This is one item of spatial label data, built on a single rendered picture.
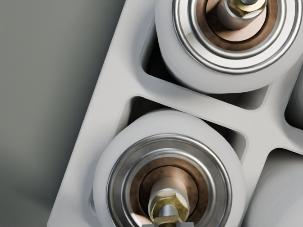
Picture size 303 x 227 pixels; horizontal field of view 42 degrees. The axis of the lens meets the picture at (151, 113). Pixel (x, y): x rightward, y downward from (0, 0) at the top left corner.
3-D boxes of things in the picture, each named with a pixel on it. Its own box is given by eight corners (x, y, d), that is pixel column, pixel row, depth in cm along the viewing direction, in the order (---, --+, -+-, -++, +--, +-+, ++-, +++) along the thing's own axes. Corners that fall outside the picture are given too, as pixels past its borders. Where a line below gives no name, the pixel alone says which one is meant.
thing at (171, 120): (105, 157, 42) (58, 204, 24) (162, 88, 42) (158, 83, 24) (175, 214, 42) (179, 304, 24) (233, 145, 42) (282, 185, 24)
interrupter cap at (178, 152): (82, 201, 24) (80, 204, 24) (160, 106, 24) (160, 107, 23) (176, 279, 24) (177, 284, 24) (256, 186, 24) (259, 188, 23)
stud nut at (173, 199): (144, 204, 21) (143, 208, 20) (170, 185, 21) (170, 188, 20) (167, 233, 21) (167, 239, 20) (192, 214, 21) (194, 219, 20)
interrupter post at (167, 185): (141, 196, 24) (136, 212, 21) (166, 166, 24) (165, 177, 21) (171, 220, 24) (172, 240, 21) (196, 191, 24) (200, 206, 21)
